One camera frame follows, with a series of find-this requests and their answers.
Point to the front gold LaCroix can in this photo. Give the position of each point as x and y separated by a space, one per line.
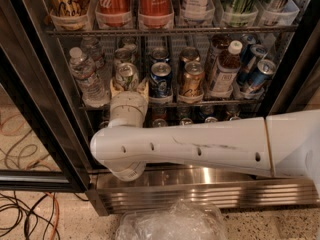
191 79

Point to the rear water bottle middle shelf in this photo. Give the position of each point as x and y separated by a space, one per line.
92 47

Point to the middle Red Bull can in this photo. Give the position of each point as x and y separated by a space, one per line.
253 54

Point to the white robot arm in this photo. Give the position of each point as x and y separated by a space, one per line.
280 146

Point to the blue pepsi can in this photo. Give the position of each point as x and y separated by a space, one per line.
160 80
159 54

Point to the left glass fridge door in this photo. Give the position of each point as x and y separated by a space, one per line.
39 150

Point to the rear blue Pepsi can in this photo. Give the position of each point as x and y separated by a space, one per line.
159 54

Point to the front water bottle middle shelf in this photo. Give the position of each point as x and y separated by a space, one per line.
83 69

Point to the right glass fridge door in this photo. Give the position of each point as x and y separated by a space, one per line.
298 76

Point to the blue can bottom shelf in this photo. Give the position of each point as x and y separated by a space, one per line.
211 119

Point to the stainless steel fridge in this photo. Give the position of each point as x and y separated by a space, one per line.
23 27

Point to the gold can bottom shelf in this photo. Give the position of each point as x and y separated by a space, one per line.
235 118

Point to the front blue Pepsi can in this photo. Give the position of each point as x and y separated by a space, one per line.
160 80

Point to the water bottle shelf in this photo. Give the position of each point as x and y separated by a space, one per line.
92 47
83 69

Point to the white labelled bottle top shelf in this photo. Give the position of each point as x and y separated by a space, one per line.
194 10

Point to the red can bottom shelf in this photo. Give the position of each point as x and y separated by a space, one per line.
159 123

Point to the brown tea bottle white cap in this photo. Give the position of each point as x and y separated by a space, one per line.
224 70

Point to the coca-cola can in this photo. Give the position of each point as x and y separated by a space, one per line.
113 13
155 12

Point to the clear plastic bag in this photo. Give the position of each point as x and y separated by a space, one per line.
182 220

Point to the glass fridge door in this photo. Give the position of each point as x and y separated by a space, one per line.
298 76
39 150

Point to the rear gold LaCroix can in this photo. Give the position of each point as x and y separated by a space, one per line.
188 54

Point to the silver green can bottom shelf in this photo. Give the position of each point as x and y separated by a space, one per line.
185 121

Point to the left Coca-Cola can top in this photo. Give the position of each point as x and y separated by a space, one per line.
113 13

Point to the right Coca-Cola can top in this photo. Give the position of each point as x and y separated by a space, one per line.
155 12

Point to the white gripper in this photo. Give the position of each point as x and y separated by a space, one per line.
131 99

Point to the front blue Red Bull can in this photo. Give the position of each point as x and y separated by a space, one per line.
263 71

